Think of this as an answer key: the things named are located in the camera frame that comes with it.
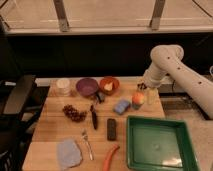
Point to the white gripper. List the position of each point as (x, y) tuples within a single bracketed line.
[(149, 82)]

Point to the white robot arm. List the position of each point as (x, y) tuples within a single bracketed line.
[(167, 59)]

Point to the white paper cup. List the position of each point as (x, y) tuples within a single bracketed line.
[(63, 86)]

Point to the peach coloured fruit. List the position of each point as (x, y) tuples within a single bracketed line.
[(138, 99)]

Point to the blue sponge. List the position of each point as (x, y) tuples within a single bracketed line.
[(121, 106)]

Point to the orange bowl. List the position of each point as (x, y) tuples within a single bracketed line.
[(109, 85)]

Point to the black rectangular block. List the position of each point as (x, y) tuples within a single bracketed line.
[(111, 129)]

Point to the green plastic tray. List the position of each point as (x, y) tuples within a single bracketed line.
[(159, 145)]

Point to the purple bowl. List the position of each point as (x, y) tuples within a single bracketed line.
[(87, 87)]

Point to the bunch of red grapes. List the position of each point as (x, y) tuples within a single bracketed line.
[(73, 114)]

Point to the orange carrot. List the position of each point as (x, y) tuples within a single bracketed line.
[(109, 156)]

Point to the blue grey cloth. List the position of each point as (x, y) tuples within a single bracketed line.
[(68, 154)]

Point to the black chair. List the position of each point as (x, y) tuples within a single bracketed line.
[(21, 102)]

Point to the black handled knife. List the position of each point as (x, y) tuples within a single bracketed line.
[(94, 117)]

